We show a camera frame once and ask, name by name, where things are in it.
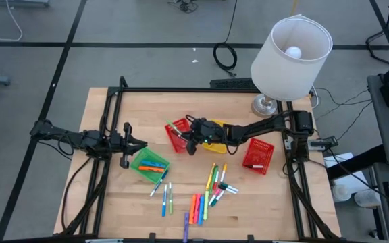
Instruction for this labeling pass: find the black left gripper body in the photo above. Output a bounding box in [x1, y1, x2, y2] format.
[110, 122, 132, 169]

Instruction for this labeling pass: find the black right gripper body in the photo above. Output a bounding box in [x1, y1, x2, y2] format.
[186, 117, 228, 156]

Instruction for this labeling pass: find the blue fat highlighter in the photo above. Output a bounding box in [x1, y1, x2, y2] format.
[140, 159, 168, 170]
[197, 194, 205, 227]

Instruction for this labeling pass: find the orange fat highlighter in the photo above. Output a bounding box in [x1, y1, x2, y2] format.
[188, 194, 197, 225]
[138, 165, 165, 174]

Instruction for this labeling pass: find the dark blue Expo marker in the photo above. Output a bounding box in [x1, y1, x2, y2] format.
[149, 169, 170, 198]

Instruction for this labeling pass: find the light blue Expo marker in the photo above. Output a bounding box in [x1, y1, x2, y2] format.
[161, 184, 168, 217]

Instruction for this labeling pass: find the light green Expo marker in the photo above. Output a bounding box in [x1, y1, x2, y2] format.
[167, 182, 174, 215]

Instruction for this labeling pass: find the light green fat highlighter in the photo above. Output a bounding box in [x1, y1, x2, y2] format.
[203, 190, 210, 222]

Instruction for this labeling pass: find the pink fat highlighter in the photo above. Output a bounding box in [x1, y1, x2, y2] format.
[193, 193, 202, 224]

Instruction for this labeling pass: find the purple fat highlighter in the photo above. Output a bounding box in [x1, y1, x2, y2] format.
[182, 211, 190, 243]

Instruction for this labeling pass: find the red plastic basket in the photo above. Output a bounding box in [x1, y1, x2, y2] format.
[242, 137, 276, 176]
[164, 117, 194, 155]

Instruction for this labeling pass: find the green plastic basket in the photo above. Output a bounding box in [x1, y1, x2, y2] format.
[129, 147, 171, 185]

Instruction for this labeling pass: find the yellow plastic basket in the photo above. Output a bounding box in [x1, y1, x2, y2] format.
[201, 118, 233, 155]

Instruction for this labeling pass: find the yellow slim highlighter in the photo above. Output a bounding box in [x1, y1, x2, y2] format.
[205, 162, 217, 191]

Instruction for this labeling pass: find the green slim highlighter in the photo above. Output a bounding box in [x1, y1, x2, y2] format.
[209, 165, 219, 195]

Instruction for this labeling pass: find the black power strip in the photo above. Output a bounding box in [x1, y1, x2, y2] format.
[209, 78, 260, 90]

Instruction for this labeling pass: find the pink-cap Sharpie marker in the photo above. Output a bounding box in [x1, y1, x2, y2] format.
[207, 188, 222, 206]

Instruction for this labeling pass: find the teal-cap Sharpie marker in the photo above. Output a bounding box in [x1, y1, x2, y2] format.
[210, 190, 226, 208]

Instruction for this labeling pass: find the table lamp white shade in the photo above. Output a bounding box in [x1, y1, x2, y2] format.
[250, 13, 334, 118]

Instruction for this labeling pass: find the white round cup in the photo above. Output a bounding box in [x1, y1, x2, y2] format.
[330, 184, 351, 203]
[353, 188, 382, 209]

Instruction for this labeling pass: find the black metal beam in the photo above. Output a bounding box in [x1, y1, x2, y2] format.
[326, 144, 388, 180]

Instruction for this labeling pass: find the black metal table frame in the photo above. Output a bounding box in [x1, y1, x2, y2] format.
[53, 75, 342, 243]

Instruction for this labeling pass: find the black coiled cable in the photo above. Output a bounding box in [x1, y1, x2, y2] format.
[212, 0, 238, 78]

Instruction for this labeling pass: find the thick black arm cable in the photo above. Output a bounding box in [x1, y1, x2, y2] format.
[60, 155, 94, 232]

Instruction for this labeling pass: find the black cable tangle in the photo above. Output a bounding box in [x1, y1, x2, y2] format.
[167, 0, 199, 14]

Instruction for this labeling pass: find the white floor cable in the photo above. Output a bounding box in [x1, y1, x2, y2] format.
[0, 0, 24, 43]

